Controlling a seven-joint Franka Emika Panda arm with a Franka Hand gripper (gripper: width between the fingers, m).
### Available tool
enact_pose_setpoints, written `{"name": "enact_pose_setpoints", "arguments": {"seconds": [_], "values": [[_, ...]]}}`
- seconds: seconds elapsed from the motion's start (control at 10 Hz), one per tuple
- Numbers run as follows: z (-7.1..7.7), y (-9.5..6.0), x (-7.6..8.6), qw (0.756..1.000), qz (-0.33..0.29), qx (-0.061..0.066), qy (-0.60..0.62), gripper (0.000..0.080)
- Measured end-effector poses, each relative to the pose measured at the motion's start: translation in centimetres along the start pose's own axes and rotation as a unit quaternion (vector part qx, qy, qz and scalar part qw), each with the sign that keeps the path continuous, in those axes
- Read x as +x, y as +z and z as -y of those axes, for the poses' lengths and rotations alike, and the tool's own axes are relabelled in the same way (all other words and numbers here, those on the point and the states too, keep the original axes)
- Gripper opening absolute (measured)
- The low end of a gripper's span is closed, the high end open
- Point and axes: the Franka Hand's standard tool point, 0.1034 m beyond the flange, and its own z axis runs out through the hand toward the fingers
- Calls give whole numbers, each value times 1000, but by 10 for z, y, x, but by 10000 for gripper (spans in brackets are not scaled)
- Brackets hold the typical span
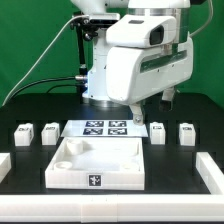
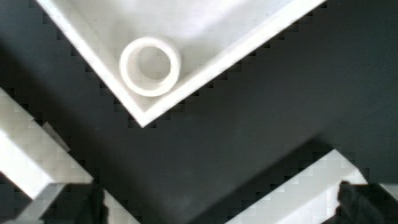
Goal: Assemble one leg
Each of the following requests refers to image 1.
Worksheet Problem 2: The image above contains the black camera stand pole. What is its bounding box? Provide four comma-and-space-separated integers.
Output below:
76, 26, 87, 93

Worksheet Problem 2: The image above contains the black camera on stand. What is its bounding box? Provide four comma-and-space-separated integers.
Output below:
70, 13, 120, 28

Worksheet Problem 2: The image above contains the white left fence piece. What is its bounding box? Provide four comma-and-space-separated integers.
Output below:
0, 153, 11, 183

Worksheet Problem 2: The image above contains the white front fence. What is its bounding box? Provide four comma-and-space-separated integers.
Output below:
0, 194, 224, 223

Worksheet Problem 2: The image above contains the black cable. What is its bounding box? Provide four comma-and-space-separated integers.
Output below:
6, 76, 84, 101

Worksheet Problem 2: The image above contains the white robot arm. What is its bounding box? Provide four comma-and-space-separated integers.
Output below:
70, 0, 212, 125

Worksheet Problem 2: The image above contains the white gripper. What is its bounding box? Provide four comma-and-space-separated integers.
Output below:
106, 38, 193, 125

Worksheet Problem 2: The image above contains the white square table top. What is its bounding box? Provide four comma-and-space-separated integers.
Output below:
45, 137, 145, 190

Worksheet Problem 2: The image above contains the grey cable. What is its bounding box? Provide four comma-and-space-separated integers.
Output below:
2, 16, 81, 107

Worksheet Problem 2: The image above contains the white sheet with tags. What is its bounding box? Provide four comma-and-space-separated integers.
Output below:
61, 120, 148, 137

